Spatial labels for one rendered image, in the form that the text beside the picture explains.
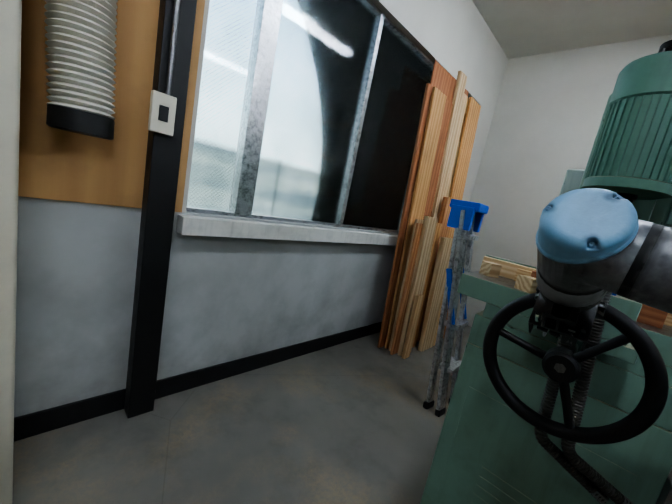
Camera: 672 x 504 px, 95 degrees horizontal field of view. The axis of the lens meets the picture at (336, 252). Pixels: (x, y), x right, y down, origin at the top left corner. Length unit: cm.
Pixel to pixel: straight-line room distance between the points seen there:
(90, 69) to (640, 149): 141
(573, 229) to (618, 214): 4
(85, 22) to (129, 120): 30
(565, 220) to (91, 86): 113
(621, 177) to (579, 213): 65
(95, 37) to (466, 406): 146
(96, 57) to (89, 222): 53
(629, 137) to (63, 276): 171
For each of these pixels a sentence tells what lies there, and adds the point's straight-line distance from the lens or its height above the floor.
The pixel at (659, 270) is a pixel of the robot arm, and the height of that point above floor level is 104.
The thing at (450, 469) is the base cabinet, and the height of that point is 32.
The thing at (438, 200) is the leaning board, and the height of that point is 118.
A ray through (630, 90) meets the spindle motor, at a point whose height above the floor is 143.
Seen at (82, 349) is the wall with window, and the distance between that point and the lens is 154.
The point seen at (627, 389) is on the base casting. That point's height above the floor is 76.
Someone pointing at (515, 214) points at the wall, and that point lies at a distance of 347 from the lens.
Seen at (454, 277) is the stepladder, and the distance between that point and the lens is 175.
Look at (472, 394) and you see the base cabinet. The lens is 105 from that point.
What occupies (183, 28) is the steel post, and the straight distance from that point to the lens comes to 140.
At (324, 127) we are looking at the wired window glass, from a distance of 191.
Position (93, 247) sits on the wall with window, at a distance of 140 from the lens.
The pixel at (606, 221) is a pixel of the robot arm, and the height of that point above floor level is 107.
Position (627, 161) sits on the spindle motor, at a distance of 103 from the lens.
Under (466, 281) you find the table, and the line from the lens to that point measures 98.
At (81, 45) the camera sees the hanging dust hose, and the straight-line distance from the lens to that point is 119.
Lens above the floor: 104
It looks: 10 degrees down
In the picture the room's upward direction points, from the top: 11 degrees clockwise
